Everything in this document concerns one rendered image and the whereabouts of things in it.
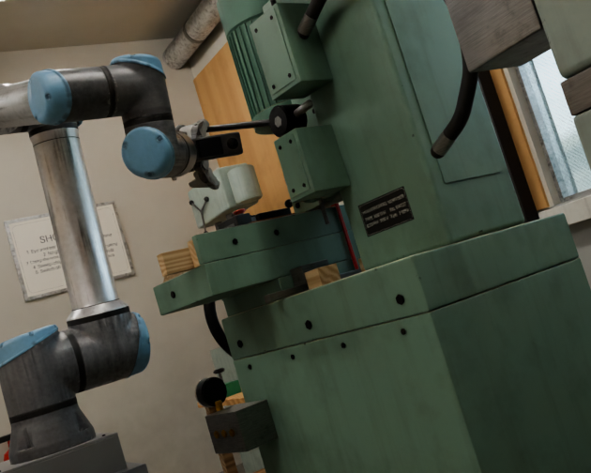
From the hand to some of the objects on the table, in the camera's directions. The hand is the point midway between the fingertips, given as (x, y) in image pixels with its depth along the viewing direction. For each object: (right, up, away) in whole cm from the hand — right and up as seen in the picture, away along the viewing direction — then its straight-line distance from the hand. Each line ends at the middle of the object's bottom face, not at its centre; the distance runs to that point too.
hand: (214, 154), depth 169 cm
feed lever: (+16, -6, -21) cm, 27 cm away
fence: (+24, -18, -12) cm, 32 cm away
